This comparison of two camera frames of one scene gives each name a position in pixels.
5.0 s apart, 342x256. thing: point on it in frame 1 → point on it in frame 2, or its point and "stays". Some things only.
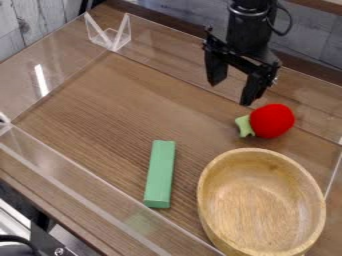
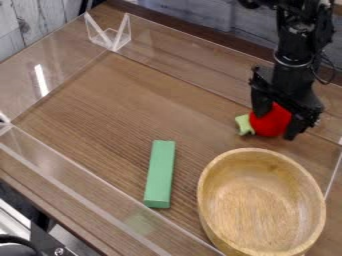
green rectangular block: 158,193 stays
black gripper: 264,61 → 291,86
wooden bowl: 261,203 stays
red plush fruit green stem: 269,121 stays
